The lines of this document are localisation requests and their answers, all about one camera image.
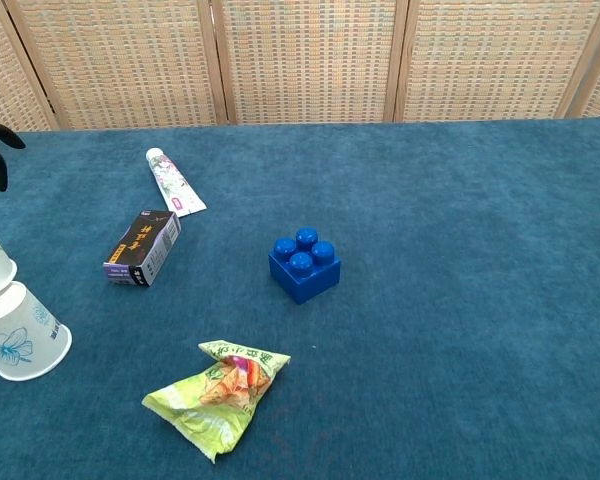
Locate white paper cup blue flower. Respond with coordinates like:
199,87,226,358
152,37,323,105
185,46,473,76
0,280,73,382

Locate black cardboard box gold lettering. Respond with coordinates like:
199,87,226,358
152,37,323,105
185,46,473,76
103,210,183,289

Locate white floral toothpaste tube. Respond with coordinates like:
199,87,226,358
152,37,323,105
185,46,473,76
145,147,207,218

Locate green snack bag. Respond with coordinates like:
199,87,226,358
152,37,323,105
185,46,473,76
141,339,292,464

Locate blue plastic building brick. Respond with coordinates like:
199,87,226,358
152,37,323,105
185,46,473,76
268,227,342,305

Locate blue table mat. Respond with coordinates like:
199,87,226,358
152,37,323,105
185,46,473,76
0,117,600,480

